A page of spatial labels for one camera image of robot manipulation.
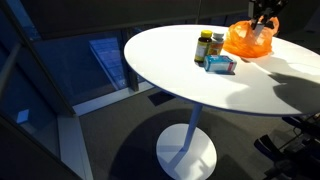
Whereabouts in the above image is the orange plastic bag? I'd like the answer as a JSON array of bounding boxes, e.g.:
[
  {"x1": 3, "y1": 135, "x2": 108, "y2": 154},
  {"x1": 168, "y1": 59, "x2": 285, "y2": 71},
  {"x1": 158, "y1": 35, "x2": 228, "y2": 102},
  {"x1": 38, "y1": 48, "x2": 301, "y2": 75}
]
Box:
[{"x1": 222, "y1": 16, "x2": 281, "y2": 59}]

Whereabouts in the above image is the blue and white box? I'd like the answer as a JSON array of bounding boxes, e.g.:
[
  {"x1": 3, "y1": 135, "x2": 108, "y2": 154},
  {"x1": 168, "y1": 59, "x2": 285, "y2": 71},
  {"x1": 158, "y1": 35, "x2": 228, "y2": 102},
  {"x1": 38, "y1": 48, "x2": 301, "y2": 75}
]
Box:
[{"x1": 202, "y1": 54, "x2": 238, "y2": 74}]

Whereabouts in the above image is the dark cart with cables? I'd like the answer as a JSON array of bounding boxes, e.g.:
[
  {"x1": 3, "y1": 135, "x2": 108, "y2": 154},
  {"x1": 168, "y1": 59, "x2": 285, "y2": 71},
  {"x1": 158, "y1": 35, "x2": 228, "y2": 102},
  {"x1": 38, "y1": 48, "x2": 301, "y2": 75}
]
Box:
[{"x1": 253, "y1": 112, "x2": 320, "y2": 180}]

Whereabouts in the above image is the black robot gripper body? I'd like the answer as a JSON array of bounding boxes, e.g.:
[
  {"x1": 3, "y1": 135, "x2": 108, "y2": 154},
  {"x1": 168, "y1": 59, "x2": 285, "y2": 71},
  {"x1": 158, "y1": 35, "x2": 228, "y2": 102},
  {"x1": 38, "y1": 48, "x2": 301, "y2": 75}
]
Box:
[{"x1": 247, "y1": 0, "x2": 290, "y2": 22}]

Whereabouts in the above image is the dark bottle yellow cap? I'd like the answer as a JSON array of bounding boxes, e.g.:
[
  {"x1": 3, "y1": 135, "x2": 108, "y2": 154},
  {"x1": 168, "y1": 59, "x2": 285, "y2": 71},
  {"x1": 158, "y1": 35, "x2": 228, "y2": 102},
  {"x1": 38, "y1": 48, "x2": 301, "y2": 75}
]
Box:
[{"x1": 193, "y1": 29, "x2": 214, "y2": 65}]

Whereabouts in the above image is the dark floor outlet cover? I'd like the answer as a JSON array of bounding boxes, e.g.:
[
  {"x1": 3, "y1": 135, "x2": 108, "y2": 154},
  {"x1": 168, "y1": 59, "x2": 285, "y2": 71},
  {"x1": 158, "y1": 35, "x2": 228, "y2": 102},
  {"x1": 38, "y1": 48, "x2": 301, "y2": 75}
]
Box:
[{"x1": 147, "y1": 90, "x2": 177, "y2": 107}]

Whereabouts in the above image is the amber bottle white cap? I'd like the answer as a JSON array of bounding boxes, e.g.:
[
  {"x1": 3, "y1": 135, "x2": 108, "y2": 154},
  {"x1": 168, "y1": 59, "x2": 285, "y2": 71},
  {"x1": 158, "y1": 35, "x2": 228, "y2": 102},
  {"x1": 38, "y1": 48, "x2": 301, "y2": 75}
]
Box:
[{"x1": 207, "y1": 31, "x2": 225, "y2": 57}]

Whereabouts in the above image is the white table pedestal base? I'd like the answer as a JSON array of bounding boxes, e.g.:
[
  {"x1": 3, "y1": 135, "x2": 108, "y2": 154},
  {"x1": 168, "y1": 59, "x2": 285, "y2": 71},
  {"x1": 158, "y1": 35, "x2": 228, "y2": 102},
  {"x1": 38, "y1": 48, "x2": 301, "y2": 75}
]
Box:
[{"x1": 155, "y1": 102, "x2": 218, "y2": 180}]

